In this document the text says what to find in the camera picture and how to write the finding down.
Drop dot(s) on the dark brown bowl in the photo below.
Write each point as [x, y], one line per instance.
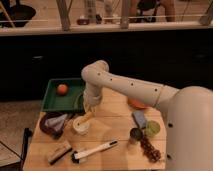
[50, 131]

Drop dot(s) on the wooden block brush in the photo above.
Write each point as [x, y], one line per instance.
[59, 152]

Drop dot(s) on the orange ball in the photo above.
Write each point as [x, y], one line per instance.
[62, 89]

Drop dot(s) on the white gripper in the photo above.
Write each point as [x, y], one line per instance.
[90, 103]

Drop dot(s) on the white paper cup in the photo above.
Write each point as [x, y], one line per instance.
[81, 128]

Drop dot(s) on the black chair frame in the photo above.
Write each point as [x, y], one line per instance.
[26, 135]

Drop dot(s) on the brown grape bunch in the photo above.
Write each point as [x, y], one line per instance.
[150, 151]

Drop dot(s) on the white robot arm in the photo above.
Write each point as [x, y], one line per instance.
[188, 112]

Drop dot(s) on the green plastic tray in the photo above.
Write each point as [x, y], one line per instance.
[72, 102]

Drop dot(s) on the grey cloth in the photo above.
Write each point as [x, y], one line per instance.
[56, 123]

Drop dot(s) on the yellow banana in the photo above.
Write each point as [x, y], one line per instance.
[86, 117]

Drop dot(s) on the white handled brush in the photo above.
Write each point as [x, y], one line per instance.
[77, 156]

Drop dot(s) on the orange carrot toy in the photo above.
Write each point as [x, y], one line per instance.
[136, 104]

